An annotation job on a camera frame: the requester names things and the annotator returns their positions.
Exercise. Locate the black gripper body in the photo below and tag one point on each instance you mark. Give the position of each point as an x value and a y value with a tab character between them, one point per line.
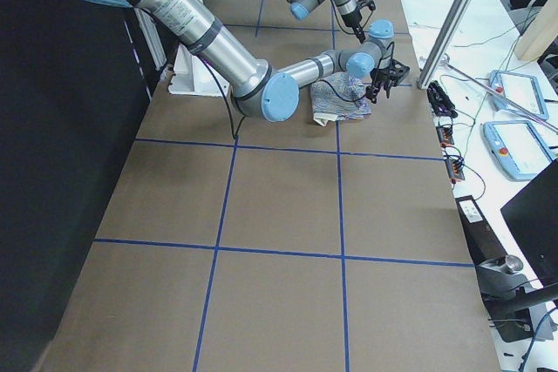
380	76
352	20

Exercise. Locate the striped polo shirt white collar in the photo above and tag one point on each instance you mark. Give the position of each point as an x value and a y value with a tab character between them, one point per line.
338	97

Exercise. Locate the black clamp tool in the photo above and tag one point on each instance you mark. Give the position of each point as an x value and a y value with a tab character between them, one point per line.
441	104

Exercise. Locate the orange black connector block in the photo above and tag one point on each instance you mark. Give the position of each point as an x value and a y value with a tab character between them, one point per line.
445	135

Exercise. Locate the far blue teach pendant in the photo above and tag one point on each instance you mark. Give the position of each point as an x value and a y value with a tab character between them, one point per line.
522	89

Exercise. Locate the blue teach pendant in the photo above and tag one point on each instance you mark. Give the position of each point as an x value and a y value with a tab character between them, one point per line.
518	148
522	89

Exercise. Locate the near blue teach pendant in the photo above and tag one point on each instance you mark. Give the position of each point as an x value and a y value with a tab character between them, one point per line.
518	148

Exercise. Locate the wooden board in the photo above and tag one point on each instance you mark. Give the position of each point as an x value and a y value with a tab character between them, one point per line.
539	34

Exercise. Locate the long metal rod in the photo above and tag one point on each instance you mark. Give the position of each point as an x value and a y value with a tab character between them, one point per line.
496	94

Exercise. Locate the black box with label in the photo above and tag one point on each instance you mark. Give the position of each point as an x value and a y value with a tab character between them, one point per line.
482	242

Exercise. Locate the black monitor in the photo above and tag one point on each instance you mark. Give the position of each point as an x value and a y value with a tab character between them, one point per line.
531	217

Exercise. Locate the aluminium frame post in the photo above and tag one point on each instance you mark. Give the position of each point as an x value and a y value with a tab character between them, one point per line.
445	36

